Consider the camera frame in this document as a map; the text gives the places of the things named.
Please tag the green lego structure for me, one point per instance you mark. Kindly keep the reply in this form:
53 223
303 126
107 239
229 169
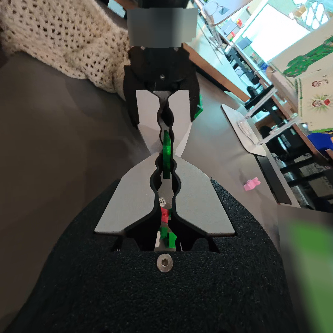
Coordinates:
198 109

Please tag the blue plastic bin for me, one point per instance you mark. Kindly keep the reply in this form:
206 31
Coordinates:
320 141

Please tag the green lego plate assembly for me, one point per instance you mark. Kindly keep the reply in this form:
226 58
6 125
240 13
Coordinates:
166 153

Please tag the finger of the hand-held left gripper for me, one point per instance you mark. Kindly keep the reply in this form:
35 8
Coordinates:
147 114
183 111

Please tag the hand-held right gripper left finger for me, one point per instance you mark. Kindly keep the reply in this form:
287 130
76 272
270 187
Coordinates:
130 200

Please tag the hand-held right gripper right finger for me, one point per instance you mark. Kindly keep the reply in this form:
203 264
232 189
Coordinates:
203 203

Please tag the tiny green lego piece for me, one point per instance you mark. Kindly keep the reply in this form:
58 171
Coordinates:
164 232
171 239

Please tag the wooden office desk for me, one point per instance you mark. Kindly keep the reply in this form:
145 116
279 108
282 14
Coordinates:
221 67

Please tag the clear acrylic stand white base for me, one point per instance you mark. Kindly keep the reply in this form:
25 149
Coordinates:
242 130

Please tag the printed white lego brick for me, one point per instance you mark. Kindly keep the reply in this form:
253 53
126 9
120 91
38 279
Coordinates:
162 202

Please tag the person's left forearm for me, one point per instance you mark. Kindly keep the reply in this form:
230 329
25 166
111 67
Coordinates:
52 31

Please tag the red lego brick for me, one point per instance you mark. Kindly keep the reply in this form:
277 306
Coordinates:
164 213

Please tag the lego set box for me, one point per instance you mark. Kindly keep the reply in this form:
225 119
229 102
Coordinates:
312 91

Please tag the pink lego figure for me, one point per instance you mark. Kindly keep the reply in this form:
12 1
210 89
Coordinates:
251 183

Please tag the large white screen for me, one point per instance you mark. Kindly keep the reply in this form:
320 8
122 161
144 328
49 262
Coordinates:
275 31

